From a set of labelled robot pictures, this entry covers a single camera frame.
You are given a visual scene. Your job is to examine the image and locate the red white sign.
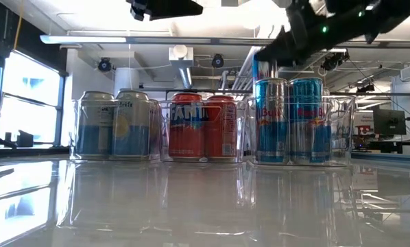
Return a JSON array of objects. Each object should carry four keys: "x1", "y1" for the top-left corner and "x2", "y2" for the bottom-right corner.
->
[{"x1": 354, "y1": 124, "x2": 374, "y2": 137}]

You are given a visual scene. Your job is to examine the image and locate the clear plastic bin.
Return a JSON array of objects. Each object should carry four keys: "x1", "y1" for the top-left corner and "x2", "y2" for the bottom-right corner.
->
[
  {"x1": 245, "y1": 94, "x2": 357, "y2": 169},
  {"x1": 69, "y1": 98, "x2": 164, "y2": 163},
  {"x1": 159, "y1": 99, "x2": 249, "y2": 165}
]

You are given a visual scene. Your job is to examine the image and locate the yellow hanging cable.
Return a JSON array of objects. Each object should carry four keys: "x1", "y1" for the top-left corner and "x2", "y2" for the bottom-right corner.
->
[{"x1": 12, "y1": 0, "x2": 25, "y2": 51}]

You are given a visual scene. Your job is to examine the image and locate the red Fanta soda can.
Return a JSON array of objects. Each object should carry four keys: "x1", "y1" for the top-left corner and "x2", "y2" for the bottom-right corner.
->
[
  {"x1": 168, "y1": 92, "x2": 206, "y2": 162},
  {"x1": 204, "y1": 95, "x2": 239, "y2": 163}
]

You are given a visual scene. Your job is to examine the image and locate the long ceiling light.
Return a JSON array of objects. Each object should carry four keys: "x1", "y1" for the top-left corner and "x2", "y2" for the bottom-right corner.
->
[{"x1": 39, "y1": 34, "x2": 276, "y2": 46}]

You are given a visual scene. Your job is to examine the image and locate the black monitor on stand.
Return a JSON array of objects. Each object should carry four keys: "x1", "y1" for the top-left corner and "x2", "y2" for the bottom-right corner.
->
[{"x1": 372, "y1": 106, "x2": 410, "y2": 155}]

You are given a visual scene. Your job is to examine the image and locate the black desk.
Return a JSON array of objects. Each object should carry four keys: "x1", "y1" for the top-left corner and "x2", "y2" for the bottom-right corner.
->
[{"x1": 0, "y1": 129, "x2": 35, "y2": 150}]

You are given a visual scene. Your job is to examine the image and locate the white ventilation duct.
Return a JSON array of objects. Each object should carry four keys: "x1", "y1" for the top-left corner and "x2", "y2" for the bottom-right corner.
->
[{"x1": 168, "y1": 44, "x2": 195, "y2": 91}]

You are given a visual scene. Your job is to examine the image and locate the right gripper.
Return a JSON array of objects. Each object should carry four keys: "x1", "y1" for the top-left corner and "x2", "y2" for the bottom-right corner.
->
[{"x1": 252, "y1": 0, "x2": 381, "y2": 68}]

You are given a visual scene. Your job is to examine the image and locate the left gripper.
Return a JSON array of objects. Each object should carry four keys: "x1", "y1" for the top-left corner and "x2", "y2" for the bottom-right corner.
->
[{"x1": 125, "y1": 0, "x2": 204, "y2": 22}]

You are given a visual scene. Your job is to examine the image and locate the grey ceiling pipes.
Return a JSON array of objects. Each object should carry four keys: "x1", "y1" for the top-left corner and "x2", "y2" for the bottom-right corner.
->
[{"x1": 220, "y1": 46, "x2": 263, "y2": 92}]

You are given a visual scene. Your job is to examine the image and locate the black ceiling camera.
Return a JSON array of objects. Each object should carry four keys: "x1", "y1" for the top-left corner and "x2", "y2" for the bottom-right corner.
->
[
  {"x1": 97, "y1": 57, "x2": 112, "y2": 73},
  {"x1": 210, "y1": 54, "x2": 226, "y2": 69},
  {"x1": 320, "y1": 51, "x2": 350, "y2": 72}
]

